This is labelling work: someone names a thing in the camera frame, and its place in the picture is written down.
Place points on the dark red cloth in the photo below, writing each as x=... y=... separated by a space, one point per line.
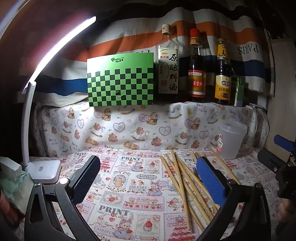
x=9 y=210

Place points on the white desk lamp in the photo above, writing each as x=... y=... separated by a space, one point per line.
x=44 y=170

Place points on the person's right hand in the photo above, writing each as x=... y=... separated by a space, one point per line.
x=288 y=215

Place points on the wooden board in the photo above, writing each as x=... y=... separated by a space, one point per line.
x=282 y=92

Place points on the orange white blue striped cloth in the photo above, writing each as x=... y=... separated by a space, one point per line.
x=129 y=39

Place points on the green carton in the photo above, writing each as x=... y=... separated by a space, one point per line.
x=239 y=95

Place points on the clear cooking wine bottle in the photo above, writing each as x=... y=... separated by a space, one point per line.
x=167 y=69

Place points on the pile of bamboo chopsticks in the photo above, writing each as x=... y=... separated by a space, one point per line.
x=182 y=185

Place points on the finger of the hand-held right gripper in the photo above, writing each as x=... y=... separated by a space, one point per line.
x=284 y=143
x=269 y=158

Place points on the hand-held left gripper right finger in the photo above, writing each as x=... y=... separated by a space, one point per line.
x=211 y=183

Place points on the soy sauce bottle yellow label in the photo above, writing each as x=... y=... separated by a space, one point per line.
x=222 y=88

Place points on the copper metal fork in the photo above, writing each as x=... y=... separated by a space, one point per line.
x=196 y=171

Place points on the green checkered board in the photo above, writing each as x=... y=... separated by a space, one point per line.
x=120 y=81

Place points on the dark vinegar bottle red cap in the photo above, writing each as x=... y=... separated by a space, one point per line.
x=196 y=69

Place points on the bear printed cloth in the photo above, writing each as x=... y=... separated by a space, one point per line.
x=138 y=129

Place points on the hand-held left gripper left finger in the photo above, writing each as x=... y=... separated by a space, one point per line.
x=89 y=172

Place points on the christmas printed tablecloth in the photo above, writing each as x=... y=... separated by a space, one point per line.
x=129 y=185

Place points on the translucent plastic cup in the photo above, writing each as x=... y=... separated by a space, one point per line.
x=233 y=143

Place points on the pale green packet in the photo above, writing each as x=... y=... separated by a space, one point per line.
x=13 y=187

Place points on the white box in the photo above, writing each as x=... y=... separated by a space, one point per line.
x=9 y=165

